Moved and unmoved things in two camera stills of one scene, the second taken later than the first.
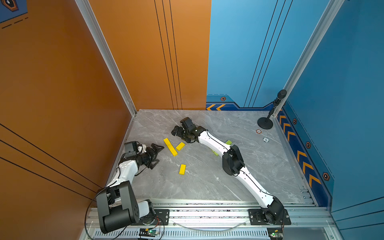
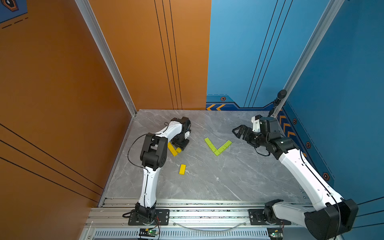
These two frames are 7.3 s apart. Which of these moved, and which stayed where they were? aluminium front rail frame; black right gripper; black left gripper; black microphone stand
Moved: black right gripper; black left gripper
Stayed: black microphone stand; aluminium front rail frame
